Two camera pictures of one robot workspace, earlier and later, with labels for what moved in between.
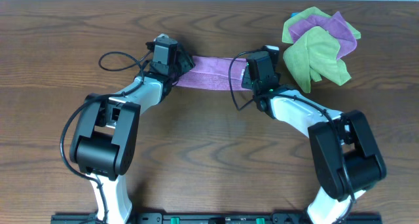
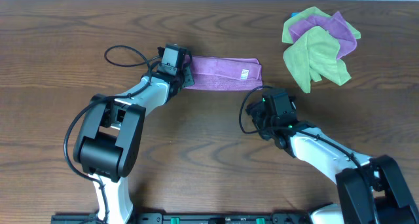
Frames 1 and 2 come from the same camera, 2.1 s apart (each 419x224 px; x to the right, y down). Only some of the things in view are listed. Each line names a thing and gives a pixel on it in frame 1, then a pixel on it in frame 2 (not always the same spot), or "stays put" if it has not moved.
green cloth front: x=313 y=54 stays put
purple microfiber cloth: x=213 y=73 stays put
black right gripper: x=245 y=81 → x=255 y=110
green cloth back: x=287 y=36 stays put
